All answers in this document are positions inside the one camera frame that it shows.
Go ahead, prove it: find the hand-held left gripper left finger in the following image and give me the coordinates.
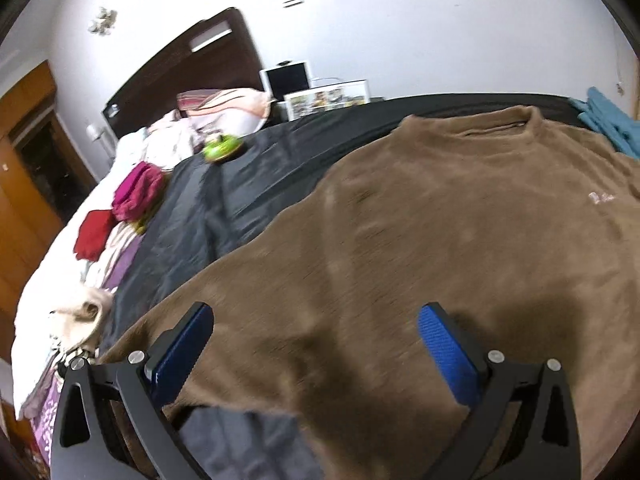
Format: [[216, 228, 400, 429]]
[[52, 301, 216, 480]]

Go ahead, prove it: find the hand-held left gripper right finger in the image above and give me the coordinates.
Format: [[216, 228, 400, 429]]
[[417, 302, 583, 480]]

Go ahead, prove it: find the brown fleece sweater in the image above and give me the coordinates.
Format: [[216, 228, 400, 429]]
[[97, 105, 640, 480]]

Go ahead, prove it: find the beige cloth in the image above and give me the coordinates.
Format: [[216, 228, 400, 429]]
[[49, 287, 115, 353]]

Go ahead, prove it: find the red cloth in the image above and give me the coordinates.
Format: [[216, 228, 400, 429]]
[[73, 209, 117, 262]]

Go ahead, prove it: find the purple floral bedsheet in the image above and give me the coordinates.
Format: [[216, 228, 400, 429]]
[[20, 232, 146, 468]]

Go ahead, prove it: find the black bed sheet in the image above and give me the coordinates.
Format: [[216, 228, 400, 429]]
[[97, 92, 601, 356]]

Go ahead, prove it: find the magenta cloth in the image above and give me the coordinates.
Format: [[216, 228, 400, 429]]
[[111, 161, 168, 223]]

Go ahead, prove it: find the orange wooden wardrobe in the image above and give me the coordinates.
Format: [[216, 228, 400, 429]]
[[0, 60, 98, 361]]

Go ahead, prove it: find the white floral cloth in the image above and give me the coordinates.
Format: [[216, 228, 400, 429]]
[[142, 110, 201, 171]]

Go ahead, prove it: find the green toy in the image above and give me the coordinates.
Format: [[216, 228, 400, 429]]
[[202, 132, 246, 164]]

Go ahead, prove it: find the white bedside lamp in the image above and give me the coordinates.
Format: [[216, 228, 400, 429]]
[[86, 124, 116, 166]]

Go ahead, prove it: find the pink striped pillow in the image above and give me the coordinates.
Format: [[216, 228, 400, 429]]
[[176, 87, 276, 136]]

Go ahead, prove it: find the blue fleece garment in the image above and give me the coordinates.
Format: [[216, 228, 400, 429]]
[[570, 86, 640, 161]]

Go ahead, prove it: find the dark wooden headboard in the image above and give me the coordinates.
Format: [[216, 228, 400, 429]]
[[102, 7, 265, 141]]

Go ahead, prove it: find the white framed tablet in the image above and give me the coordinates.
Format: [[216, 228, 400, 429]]
[[259, 60, 312, 98]]

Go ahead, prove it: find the photo collage frame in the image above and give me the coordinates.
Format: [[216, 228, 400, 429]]
[[283, 80, 371, 121]]

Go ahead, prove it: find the wall flower decoration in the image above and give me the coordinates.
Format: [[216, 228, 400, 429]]
[[88, 6, 119, 37]]

